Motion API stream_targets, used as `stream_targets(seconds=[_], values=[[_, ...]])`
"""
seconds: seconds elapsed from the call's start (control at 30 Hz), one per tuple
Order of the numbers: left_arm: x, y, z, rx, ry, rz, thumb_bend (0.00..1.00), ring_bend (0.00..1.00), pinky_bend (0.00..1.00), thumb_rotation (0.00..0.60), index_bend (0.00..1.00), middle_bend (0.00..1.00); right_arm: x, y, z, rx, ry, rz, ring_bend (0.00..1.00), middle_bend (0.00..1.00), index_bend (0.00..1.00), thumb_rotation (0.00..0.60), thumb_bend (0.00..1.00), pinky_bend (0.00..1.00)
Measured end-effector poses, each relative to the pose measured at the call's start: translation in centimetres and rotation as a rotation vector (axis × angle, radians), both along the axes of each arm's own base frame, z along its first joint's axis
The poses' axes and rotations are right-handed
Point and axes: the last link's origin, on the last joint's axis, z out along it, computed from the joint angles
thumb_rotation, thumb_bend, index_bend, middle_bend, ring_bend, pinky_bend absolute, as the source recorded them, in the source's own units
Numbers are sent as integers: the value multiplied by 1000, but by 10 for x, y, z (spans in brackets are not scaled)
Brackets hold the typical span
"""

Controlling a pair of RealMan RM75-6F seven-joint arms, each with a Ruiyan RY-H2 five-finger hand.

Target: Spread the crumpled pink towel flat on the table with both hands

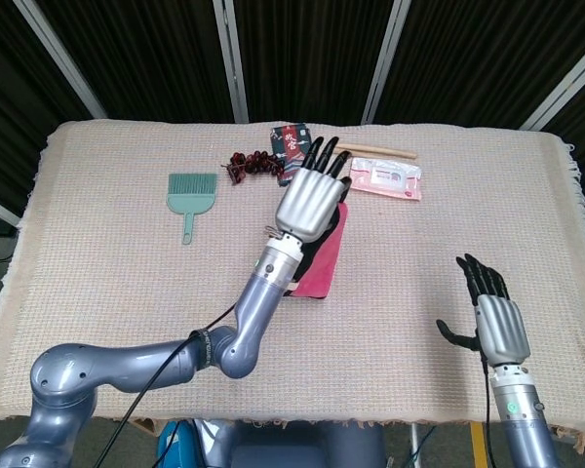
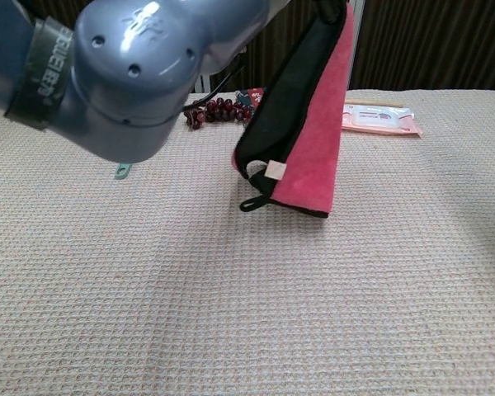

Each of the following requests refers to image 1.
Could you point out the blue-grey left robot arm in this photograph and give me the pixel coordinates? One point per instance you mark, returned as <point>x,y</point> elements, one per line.
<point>253,312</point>

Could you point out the pink wet wipes pack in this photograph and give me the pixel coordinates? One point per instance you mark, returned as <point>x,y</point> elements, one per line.
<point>385,178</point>

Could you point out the teal hand brush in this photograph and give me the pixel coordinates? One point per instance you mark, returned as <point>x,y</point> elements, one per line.
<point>192,197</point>

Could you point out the pink cloth with black edge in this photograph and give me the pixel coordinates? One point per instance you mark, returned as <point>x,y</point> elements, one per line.
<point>322,263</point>

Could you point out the metal table leg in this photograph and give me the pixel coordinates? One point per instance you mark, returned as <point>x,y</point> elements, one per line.
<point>414,448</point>

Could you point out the dark printed packet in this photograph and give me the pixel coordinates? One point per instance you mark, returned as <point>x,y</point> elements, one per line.
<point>287,146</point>

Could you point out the beige woven tablecloth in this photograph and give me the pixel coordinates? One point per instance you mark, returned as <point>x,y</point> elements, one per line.
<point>127,292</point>

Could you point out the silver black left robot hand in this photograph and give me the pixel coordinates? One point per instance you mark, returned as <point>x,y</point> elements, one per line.
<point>307,205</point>

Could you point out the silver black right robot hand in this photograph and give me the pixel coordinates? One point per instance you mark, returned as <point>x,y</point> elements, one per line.
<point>504,331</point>

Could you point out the blue cover under table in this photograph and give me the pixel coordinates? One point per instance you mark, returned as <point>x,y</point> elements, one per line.
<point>175,448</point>

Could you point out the grey-blue robot torso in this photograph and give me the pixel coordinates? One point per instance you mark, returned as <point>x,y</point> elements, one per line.
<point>297,448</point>

